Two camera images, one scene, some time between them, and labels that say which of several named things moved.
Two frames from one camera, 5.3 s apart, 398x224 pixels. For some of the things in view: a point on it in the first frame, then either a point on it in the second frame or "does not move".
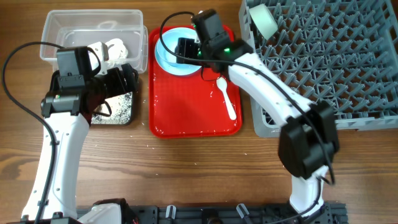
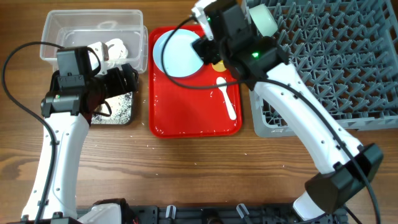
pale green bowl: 263,20 does not move
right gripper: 185,46 -> 203,48
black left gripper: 119,87 does not move
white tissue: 117,50 does not move
